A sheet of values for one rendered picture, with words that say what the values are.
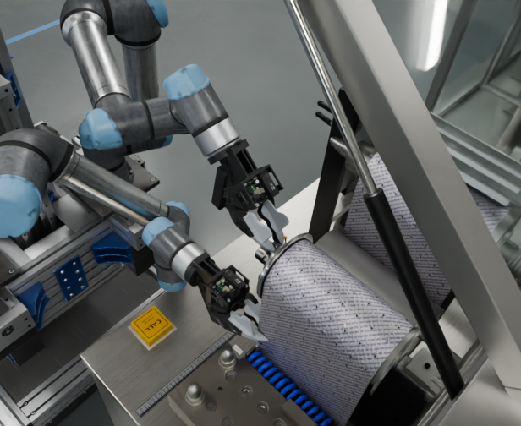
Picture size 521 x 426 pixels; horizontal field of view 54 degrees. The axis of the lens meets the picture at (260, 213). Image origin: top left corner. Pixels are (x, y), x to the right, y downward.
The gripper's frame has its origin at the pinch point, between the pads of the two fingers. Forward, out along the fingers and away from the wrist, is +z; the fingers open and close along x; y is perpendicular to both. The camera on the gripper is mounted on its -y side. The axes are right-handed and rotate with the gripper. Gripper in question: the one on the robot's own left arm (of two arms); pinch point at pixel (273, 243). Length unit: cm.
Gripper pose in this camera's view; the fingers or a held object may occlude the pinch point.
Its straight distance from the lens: 97.4
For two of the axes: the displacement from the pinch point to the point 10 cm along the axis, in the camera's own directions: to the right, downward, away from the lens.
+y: 5.0, -1.4, -8.5
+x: 7.1, -5.1, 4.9
